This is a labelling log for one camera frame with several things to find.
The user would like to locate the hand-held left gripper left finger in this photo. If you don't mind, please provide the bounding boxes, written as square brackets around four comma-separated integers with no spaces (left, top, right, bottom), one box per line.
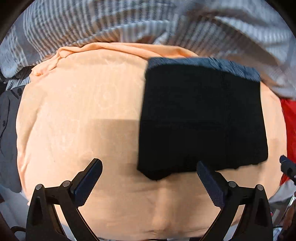
[25,158,103,241]

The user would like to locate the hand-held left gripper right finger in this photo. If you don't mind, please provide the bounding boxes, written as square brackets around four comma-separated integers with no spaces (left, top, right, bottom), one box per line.
[196,161,274,241]

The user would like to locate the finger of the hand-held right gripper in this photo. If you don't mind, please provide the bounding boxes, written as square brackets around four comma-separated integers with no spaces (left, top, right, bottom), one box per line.
[279,155,296,184]

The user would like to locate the black pants with grey waistband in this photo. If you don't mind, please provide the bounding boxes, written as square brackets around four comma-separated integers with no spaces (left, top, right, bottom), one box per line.
[137,57,269,181]

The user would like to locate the white cloth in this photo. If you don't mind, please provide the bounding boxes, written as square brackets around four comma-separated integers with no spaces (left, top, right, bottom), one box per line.
[268,179,295,204]

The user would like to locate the red cloth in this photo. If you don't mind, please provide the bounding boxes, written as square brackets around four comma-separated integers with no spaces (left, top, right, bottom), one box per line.
[279,98,296,186]

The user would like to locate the orange bed sheet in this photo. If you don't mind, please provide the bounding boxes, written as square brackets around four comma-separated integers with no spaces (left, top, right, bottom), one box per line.
[17,42,289,241]

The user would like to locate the grey buttoned shirt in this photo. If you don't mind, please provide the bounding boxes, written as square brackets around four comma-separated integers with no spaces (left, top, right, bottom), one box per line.
[0,85,28,193]

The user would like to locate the grey striped blanket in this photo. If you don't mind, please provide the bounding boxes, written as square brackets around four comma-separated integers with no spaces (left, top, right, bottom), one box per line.
[0,0,296,100]

